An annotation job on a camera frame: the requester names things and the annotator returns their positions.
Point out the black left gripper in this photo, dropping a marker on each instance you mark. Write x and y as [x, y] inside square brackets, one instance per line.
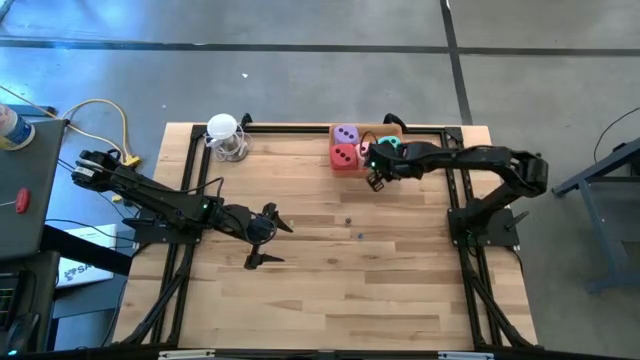
[245, 222]

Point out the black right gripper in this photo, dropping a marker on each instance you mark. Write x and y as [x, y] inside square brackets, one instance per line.
[400, 160]

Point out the large pink foam die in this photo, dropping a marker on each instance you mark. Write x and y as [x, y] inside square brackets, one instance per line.
[362, 149]

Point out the large red foam die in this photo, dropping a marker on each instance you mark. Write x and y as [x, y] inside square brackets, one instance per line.
[344, 162]

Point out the large teal foam die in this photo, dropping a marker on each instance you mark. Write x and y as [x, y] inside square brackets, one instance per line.
[389, 141]

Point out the large purple foam die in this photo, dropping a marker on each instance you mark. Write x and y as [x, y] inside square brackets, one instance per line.
[346, 131]

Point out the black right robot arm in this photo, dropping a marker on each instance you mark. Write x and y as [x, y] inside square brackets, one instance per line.
[480, 156]

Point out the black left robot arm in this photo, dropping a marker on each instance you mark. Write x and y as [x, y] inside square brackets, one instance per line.
[150, 192]

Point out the orange translucent plastic bin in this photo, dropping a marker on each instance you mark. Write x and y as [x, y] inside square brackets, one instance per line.
[350, 174]

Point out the white cardboard box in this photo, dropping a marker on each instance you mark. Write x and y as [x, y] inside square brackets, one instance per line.
[95, 235]

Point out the blue-grey metal table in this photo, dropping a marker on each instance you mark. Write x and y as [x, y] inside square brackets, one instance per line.
[600, 225]

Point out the grey equipment cart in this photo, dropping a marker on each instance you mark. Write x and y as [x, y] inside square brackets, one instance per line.
[35, 170]

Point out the red emergency stop button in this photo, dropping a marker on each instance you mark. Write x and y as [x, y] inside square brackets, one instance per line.
[22, 200]

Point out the white wipes canister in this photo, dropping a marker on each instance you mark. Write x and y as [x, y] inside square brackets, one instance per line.
[15, 130]

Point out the black curved frame hook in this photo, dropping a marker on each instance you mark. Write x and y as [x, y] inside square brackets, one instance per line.
[246, 120]
[395, 120]

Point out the white pedestal stand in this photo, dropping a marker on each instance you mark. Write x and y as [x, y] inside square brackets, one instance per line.
[222, 126]

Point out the white frame bracket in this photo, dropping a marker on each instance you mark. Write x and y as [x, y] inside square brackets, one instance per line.
[465, 356]
[185, 355]

